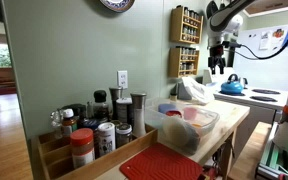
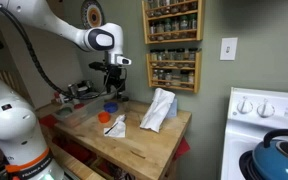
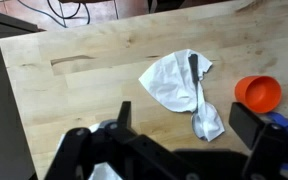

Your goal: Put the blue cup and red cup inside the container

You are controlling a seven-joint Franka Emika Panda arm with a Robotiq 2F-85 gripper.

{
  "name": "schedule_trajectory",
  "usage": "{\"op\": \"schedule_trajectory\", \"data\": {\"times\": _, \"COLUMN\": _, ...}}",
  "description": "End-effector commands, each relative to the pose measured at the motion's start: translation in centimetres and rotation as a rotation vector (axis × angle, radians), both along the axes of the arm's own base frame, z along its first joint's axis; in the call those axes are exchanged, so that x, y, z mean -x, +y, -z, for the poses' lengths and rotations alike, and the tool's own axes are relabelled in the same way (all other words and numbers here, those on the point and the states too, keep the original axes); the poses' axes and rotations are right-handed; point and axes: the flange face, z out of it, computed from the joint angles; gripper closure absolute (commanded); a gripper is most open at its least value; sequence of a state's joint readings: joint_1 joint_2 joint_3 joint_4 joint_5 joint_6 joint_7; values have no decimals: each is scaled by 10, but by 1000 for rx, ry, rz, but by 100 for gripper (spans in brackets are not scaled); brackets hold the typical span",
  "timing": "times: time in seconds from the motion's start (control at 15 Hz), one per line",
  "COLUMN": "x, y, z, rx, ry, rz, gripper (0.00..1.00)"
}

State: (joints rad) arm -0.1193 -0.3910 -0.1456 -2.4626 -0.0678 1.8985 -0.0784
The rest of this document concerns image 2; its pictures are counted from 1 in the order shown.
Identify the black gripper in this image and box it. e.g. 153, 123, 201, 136
89, 62, 126, 100

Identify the blue cup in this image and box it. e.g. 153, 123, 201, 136
104, 102, 118, 113

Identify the red orange cup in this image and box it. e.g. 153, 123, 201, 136
98, 112, 110, 123

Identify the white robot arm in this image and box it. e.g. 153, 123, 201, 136
0, 0, 131, 180

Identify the clear plastic container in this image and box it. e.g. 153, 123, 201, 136
52, 98, 105, 128

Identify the small glass jar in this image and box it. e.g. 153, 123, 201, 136
122, 96, 130, 112

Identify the metal spoon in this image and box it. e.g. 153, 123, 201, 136
104, 114, 126, 135

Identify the white paper napkin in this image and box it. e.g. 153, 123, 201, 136
103, 121, 126, 138

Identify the white paper bag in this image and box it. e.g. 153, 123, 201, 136
140, 88, 177, 132

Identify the wooden butcher block cart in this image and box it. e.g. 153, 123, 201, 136
55, 101, 192, 180

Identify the lower wooden spice rack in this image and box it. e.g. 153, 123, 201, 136
146, 48, 202, 93

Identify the wooden spice rack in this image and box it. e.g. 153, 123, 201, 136
146, 48, 202, 93
142, 0, 205, 44

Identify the upper wooden spice rack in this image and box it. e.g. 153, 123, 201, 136
142, 0, 205, 44

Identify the red cloth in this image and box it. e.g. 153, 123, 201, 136
173, 138, 190, 160

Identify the white stove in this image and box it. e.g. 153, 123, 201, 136
220, 88, 288, 180

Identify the blue pot with lid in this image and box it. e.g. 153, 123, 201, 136
239, 129, 288, 180

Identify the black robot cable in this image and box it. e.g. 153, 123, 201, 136
0, 0, 112, 101

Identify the white light switch plate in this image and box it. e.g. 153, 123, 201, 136
220, 37, 238, 61

